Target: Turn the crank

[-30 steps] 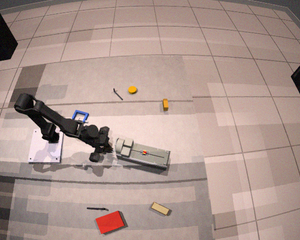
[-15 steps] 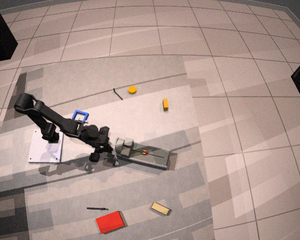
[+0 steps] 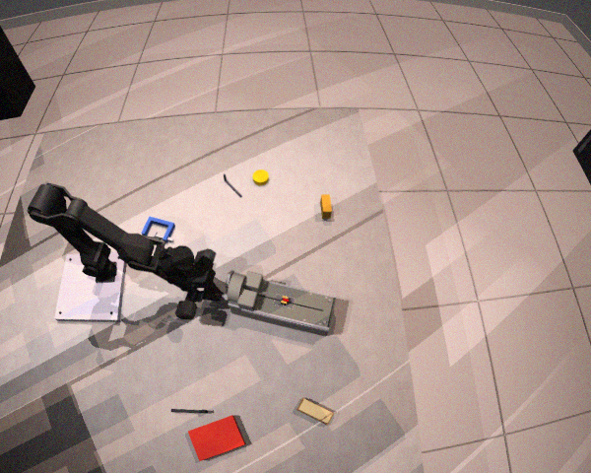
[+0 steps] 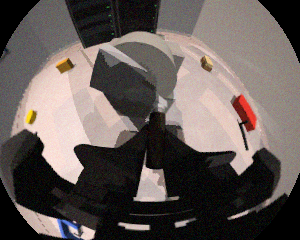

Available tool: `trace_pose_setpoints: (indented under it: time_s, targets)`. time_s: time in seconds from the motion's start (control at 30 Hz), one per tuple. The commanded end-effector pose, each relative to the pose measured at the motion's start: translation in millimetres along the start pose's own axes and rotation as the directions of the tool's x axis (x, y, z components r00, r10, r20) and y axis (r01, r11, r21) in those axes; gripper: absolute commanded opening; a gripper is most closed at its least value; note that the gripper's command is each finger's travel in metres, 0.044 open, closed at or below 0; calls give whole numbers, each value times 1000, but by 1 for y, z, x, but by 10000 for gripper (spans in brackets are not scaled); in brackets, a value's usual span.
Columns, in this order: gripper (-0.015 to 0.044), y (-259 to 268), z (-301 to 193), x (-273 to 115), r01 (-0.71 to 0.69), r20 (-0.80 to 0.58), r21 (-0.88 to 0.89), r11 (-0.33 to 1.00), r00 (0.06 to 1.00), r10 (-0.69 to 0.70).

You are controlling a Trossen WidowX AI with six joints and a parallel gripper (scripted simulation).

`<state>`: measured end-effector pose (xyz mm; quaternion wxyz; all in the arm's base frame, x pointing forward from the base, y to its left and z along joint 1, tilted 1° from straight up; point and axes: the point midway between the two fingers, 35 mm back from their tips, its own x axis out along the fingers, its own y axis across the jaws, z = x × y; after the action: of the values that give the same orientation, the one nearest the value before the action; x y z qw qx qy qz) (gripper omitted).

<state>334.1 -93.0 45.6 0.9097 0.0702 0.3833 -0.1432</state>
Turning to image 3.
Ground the blue c-clamp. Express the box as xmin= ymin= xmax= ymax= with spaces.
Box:
xmin=141 ymin=216 xmax=175 ymax=243

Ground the red flat rectangular block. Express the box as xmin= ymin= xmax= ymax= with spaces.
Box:
xmin=188 ymin=415 xmax=246 ymax=461

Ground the short yellow cylinder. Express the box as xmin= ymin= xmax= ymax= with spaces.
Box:
xmin=253 ymin=169 xmax=268 ymax=186

